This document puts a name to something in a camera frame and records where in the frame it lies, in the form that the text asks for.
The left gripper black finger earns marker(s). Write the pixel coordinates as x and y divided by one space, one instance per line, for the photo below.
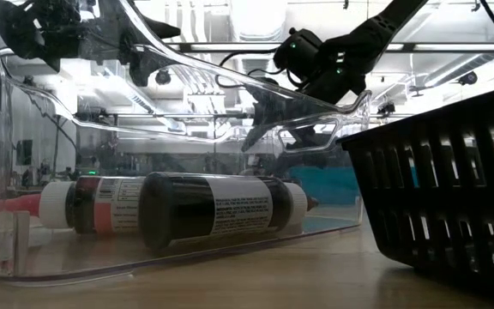
140 60
159 30

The black slotted plastic basket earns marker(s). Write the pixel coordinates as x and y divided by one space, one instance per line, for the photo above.
423 193

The blue plastic bin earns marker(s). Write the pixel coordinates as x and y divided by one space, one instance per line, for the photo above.
328 184

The black ceiling spotlight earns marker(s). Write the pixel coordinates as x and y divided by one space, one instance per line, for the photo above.
386 108
468 78
163 77

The clear plastic bin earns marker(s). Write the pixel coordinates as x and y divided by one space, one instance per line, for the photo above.
80 257

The black wall monitor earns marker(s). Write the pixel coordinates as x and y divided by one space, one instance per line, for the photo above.
24 152

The red ink bottle white collar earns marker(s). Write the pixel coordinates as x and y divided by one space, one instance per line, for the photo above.
118 206

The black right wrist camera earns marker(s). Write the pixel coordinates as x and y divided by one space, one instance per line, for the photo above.
298 53

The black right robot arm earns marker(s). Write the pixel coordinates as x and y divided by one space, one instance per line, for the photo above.
380 21

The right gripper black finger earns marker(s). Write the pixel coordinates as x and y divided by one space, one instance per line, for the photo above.
272 103
311 137

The black ink bottle white collar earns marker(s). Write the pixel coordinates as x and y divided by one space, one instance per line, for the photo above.
178 210

